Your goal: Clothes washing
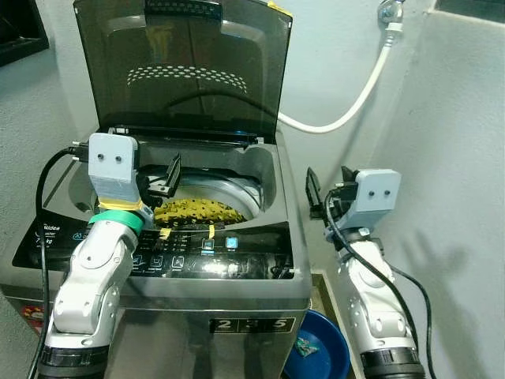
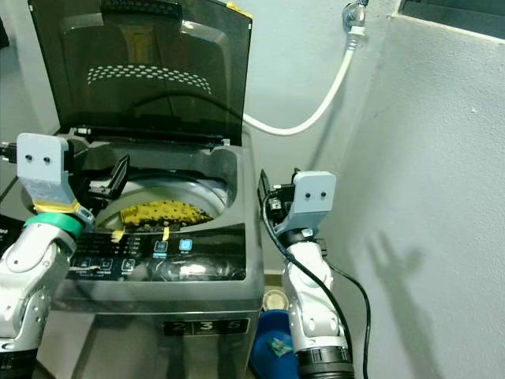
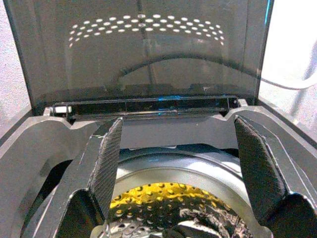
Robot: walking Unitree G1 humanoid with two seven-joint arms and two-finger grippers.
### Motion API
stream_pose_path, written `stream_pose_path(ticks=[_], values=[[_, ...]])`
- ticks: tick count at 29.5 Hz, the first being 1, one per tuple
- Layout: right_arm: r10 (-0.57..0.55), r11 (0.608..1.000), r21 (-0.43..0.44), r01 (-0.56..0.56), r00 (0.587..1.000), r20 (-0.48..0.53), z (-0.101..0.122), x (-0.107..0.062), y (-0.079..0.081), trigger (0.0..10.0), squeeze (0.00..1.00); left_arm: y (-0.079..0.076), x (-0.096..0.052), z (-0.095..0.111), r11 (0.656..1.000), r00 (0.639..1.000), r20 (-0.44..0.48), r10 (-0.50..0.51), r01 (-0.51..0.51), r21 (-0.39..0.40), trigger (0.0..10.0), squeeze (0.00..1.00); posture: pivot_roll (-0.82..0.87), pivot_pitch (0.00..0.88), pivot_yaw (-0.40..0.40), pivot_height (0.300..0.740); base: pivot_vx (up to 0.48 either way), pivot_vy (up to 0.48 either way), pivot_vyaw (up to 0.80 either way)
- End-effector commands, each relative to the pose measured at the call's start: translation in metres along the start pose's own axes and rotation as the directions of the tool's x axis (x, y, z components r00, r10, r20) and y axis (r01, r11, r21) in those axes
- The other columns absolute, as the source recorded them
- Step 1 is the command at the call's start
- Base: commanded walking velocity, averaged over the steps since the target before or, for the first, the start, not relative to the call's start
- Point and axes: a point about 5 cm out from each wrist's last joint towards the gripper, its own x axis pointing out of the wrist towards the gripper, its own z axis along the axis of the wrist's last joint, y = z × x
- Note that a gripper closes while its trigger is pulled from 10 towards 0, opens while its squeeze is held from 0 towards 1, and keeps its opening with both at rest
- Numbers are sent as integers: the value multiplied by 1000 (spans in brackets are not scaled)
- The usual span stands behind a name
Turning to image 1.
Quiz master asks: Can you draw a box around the white water inlet hose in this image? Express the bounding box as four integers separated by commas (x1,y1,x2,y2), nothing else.
276,22,395,134

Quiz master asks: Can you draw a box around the blue plastic basin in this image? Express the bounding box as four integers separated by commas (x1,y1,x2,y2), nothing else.
282,309,351,379

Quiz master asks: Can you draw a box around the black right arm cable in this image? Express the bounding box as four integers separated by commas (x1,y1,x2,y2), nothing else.
324,186,437,379

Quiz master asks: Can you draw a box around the black washer control panel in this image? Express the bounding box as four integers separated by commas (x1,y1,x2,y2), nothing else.
13,217,295,281

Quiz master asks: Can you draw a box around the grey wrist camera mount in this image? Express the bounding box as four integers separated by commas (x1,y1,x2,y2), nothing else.
345,168,402,230
86,133,144,211

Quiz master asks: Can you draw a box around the yellow patterned garment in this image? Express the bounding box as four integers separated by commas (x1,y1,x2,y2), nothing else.
153,197,248,231

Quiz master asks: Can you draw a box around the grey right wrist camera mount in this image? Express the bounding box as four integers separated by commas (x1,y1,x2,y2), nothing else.
345,168,402,230

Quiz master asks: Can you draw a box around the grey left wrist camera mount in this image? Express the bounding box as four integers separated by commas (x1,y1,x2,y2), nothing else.
86,133,144,211

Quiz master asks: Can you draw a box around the red washer sticker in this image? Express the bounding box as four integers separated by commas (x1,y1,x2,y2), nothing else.
22,306,45,332

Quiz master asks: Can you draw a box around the small teal patterned object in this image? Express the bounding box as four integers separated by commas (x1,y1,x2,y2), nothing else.
296,336,321,354

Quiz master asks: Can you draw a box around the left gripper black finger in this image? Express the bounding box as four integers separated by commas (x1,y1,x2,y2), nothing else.
163,152,183,198

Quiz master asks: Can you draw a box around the dark translucent washer lid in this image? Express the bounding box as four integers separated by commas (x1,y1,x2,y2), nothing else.
73,0,294,145

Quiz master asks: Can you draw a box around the dark window frame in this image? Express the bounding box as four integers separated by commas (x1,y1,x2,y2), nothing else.
434,0,505,22
0,0,50,68

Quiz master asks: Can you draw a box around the grey top-load washing machine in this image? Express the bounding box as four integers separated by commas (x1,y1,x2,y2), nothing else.
0,130,313,379

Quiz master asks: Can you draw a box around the black washer number label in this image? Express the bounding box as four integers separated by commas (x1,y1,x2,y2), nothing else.
209,317,297,334

